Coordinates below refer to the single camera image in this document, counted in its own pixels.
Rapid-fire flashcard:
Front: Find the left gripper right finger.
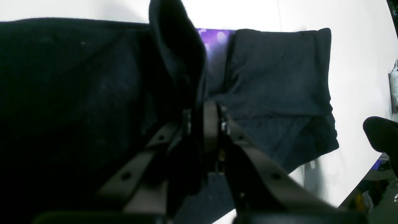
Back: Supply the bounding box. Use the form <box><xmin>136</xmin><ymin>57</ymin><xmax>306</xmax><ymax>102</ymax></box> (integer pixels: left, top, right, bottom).
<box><xmin>204</xmin><ymin>101</ymin><xmax>368</xmax><ymax>224</ymax></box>

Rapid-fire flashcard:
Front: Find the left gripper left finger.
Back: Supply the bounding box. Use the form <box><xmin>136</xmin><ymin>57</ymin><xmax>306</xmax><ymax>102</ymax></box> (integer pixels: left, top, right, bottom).
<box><xmin>33</xmin><ymin>109</ymin><xmax>192</xmax><ymax>224</ymax></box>

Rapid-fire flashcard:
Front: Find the black T-shirt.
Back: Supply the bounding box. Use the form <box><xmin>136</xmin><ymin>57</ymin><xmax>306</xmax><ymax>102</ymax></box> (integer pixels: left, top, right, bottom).
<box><xmin>0</xmin><ymin>0</ymin><xmax>339</xmax><ymax>224</ymax></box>

